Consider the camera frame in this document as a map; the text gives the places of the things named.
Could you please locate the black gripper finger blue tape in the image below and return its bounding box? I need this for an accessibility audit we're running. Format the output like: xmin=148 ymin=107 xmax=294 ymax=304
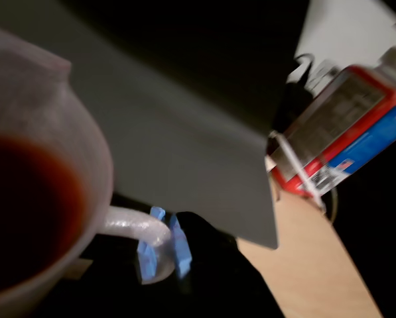
xmin=168 ymin=211 xmax=285 ymax=318
xmin=131 ymin=205 xmax=167 ymax=286

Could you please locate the translucent plastic gooseneck kettle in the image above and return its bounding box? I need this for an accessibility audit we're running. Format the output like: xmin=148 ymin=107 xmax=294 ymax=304
xmin=0 ymin=23 xmax=174 ymax=318

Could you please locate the black work mat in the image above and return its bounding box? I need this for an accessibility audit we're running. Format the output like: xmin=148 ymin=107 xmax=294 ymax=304
xmin=34 ymin=191 xmax=241 ymax=318

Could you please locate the red and blue carton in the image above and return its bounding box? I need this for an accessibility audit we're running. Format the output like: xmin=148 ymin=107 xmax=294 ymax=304
xmin=271 ymin=64 xmax=396 ymax=200

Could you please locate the grey braided cable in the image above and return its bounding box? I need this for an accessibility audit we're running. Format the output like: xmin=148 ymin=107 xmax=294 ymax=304
xmin=326 ymin=187 xmax=340 ymax=223

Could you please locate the white flat strap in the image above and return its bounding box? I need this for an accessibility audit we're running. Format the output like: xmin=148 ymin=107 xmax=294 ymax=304
xmin=267 ymin=131 xmax=326 ymax=213

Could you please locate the looped black cable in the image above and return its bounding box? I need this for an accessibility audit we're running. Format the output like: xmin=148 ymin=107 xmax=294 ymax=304
xmin=285 ymin=53 xmax=316 ymax=100

